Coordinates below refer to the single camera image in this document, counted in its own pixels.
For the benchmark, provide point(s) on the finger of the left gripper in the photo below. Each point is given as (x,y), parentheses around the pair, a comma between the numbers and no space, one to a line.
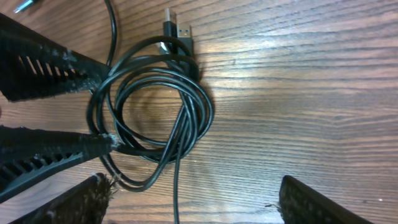
(33,66)
(29,156)

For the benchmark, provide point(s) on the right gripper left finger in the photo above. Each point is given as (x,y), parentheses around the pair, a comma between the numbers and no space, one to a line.
(85,203)

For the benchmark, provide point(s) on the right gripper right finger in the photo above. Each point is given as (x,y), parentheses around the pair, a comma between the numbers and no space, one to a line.
(300,204)

